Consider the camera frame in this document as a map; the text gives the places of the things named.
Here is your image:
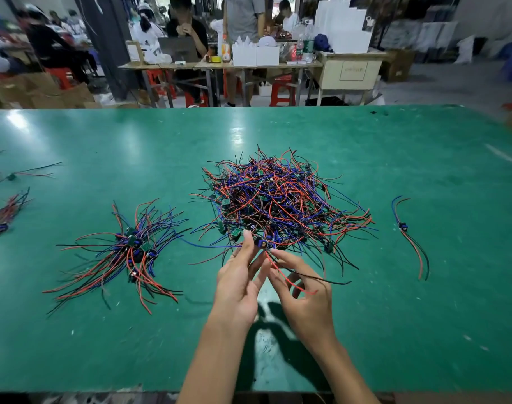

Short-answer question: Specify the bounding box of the small wire bundle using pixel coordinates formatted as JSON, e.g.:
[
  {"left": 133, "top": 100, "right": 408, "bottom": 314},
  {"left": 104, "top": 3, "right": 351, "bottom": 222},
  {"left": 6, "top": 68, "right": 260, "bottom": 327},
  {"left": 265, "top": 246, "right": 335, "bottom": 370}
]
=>
[{"left": 391, "top": 195, "right": 431, "bottom": 281}]

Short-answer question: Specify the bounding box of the grey laptop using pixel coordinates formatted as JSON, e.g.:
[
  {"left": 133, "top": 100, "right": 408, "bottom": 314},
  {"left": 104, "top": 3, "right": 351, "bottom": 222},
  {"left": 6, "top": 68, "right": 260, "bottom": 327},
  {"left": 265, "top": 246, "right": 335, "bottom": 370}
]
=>
[{"left": 157, "top": 36, "right": 198, "bottom": 62}]

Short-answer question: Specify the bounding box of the pile of wires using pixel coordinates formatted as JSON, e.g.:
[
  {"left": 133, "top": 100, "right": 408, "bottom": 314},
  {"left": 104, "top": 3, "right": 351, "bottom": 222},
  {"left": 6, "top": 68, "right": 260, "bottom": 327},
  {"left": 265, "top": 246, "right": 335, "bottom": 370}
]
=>
[{"left": 191, "top": 147, "right": 375, "bottom": 283}]

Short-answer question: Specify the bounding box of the person's left hand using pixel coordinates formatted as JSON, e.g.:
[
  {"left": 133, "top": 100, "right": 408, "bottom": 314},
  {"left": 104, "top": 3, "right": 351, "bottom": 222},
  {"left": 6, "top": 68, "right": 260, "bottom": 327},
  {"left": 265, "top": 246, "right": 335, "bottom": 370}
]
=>
[{"left": 214, "top": 229, "right": 272, "bottom": 333}]

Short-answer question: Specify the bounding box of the row of cardboard boxes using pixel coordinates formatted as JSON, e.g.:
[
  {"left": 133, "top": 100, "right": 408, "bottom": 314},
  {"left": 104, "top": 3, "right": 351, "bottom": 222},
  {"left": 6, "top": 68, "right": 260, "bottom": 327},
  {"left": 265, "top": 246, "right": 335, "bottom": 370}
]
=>
[{"left": 0, "top": 71, "right": 97, "bottom": 109}]

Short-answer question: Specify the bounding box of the person's right hand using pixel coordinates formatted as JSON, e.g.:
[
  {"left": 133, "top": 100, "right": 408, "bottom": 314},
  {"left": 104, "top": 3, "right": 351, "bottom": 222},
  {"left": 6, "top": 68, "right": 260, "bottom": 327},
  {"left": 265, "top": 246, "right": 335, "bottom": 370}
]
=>
[{"left": 267, "top": 248, "right": 337, "bottom": 350}]

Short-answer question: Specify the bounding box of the single thin dark wire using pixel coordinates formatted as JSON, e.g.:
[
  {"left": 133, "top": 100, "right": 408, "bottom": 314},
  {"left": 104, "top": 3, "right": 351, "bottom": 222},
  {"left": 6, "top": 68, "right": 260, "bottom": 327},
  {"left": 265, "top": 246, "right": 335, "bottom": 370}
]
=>
[{"left": 5, "top": 161, "right": 64, "bottom": 182}]

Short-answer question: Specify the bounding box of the stack of white boxes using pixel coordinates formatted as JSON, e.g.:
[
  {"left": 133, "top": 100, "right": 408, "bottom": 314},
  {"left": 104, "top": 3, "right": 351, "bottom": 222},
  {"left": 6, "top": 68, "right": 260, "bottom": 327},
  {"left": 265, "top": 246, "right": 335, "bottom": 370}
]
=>
[{"left": 313, "top": 0, "right": 375, "bottom": 56}]

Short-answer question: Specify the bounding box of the long wooden work table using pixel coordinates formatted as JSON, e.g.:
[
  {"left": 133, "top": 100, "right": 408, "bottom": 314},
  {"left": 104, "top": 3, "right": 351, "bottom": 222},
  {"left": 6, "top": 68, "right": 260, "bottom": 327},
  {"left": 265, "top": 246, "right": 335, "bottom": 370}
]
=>
[{"left": 119, "top": 61, "right": 390, "bottom": 106}]

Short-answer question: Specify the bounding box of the red plastic stool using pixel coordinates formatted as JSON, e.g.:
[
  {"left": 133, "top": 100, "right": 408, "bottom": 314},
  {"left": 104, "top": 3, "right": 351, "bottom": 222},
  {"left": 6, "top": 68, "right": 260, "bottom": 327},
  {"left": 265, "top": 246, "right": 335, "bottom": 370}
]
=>
[
  {"left": 222, "top": 73, "right": 242, "bottom": 99},
  {"left": 269, "top": 75, "right": 297, "bottom": 107},
  {"left": 147, "top": 70, "right": 169, "bottom": 98},
  {"left": 46, "top": 67, "right": 72, "bottom": 89}
]

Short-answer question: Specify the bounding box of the dark pillar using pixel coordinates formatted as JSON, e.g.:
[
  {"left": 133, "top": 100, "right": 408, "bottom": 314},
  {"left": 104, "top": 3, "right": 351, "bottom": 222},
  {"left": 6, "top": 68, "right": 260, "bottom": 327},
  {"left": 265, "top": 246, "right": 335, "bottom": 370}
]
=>
[{"left": 79, "top": 0, "right": 139, "bottom": 96}]

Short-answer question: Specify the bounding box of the cream cabinet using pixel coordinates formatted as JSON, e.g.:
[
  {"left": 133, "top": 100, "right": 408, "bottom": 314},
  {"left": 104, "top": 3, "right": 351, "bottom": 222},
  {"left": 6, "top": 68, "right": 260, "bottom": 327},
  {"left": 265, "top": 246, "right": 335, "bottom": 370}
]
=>
[{"left": 313, "top": 53, "right": 387, "bottom": 106}]

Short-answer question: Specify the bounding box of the person's left forearm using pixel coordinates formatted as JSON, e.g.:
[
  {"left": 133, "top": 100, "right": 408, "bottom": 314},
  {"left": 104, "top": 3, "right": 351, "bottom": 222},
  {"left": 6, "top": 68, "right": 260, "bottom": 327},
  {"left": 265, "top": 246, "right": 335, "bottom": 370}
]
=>
[{"left": 176, "top": 319, "right": 257, "bottom": 404}]

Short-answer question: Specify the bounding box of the brown cardboard box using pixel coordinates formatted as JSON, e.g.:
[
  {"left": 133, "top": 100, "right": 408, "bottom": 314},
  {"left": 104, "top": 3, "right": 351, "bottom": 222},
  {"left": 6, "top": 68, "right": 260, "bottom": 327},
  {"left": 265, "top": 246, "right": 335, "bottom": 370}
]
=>
[{"left": 382, "top": 48, "right": 415, "bottom": 82}]

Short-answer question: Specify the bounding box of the row of white containers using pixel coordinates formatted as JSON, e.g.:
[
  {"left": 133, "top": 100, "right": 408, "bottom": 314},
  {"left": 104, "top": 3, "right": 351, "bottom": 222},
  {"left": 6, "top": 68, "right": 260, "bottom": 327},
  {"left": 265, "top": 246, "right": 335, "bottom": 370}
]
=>
[{"left": 231, "top": 38, "right": 281, "bottom": 67}]

